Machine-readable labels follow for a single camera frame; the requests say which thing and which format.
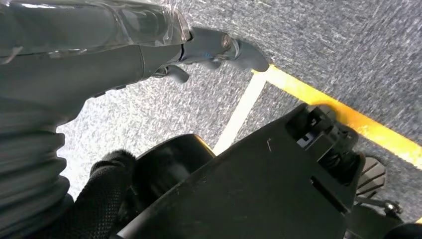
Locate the black round knee joint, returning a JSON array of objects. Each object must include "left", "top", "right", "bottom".
[{"left": 131, "top": 133, "right": 216, "bottom": 215}]

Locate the black braided cable sleeve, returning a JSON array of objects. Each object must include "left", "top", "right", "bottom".
[{"left": 31, "top": 150, "right": 137, "bottom": 239}]

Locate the yellow floor tape square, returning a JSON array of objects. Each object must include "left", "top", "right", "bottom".
[{"left": 212, "top": 64, "right": 422, "bottom": 170}]

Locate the black left robot foot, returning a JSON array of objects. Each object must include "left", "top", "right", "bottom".
[{"left": 344, "top": 156, "right": 422, "bottom": 239}]

